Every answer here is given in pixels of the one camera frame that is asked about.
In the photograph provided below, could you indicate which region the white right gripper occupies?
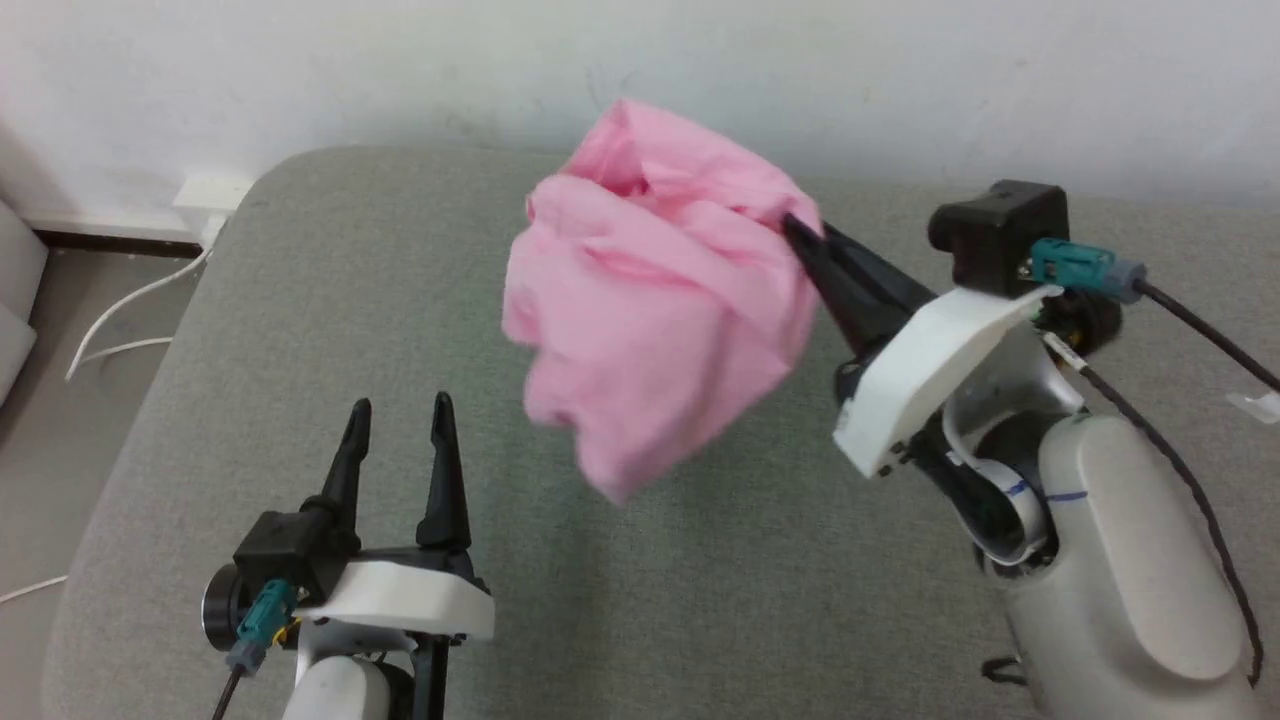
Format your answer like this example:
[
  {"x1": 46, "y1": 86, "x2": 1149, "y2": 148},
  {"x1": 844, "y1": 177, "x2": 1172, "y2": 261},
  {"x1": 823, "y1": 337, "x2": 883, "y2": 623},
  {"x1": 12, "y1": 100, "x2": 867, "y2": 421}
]
[{"x1": 782, "y1": 214, "x2": 1063, "y2": 480}]

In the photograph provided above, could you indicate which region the black cable with teal plug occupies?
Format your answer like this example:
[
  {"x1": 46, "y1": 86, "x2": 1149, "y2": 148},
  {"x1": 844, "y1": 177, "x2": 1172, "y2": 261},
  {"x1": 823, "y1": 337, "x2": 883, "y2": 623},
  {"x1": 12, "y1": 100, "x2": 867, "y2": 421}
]
[
  {"x1": 1022, "y1": 237, "x2": 1280, "y2": 393},
  {"x1": 208, "y1": 578, "x2": 300, "y2": 720}
]

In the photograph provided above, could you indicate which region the dark brown baseboard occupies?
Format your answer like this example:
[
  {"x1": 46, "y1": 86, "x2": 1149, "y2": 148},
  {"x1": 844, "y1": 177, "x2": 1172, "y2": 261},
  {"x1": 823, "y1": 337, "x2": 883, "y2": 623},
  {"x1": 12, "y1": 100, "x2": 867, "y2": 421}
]
[{"x1": 33, "y1": 229, "x2": 207, "y2": 260}]

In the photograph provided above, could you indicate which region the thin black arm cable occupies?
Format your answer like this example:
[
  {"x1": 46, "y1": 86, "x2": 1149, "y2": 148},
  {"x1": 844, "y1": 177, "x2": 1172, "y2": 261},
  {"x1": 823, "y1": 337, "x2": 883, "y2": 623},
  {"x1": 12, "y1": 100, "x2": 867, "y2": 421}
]
[{"x1": 1045, "y1": 335, "x2": 1264, "y2": 689}]

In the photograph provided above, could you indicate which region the white padded furniture edge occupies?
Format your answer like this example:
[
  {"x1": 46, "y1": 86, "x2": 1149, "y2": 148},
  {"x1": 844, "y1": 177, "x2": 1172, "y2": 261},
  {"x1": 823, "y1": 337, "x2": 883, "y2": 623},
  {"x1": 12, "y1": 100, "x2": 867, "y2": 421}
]
[{"x1": 0, "y1": 198, "x2": 50, "y2": 408}]

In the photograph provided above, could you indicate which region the white floor cable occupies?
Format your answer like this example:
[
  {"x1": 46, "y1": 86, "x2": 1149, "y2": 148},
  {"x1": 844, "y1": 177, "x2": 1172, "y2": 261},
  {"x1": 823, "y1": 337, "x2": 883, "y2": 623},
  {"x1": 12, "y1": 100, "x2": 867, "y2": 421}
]
[
  {"x1": 0, "y1": 574, "x2": 70, "y2": 605},
  {"x1": 65, "y1": 238, "x2": 215, "y2": 384},
  {"x1": 72, "y1": 336, "x2": 175, "y2": 369}
]

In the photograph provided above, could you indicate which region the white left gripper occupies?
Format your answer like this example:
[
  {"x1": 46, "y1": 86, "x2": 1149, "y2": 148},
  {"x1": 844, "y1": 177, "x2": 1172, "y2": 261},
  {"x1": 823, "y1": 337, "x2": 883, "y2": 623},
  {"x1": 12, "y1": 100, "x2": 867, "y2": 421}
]
[{"x1": 297, "y1": 391, "x2": 496, "y2": 642}]

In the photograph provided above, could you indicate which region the white flat ribbon cable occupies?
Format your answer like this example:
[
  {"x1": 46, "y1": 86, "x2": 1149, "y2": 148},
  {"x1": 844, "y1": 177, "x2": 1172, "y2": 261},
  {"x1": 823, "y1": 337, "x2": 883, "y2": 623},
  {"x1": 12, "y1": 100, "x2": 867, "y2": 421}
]
[{"x1": 943, "y1": 398, "x2": 1049, "y2": 563}]

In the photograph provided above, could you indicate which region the grey fabric sofa seat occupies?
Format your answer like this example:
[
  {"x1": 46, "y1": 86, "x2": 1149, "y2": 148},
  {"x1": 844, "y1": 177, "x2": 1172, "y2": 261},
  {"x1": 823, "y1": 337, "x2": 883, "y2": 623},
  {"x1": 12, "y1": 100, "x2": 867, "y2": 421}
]
[{"x1": 40, "y1": 145, "x2": 1280, "y2": 720}]

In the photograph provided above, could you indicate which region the pink garment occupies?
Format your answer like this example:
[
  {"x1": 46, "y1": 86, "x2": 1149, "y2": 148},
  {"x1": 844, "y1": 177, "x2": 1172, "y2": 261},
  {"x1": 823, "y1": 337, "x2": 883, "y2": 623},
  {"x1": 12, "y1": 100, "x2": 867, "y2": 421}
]
[{"x1": 501, "y1": 98, "x2": 825, "y2": 506}]

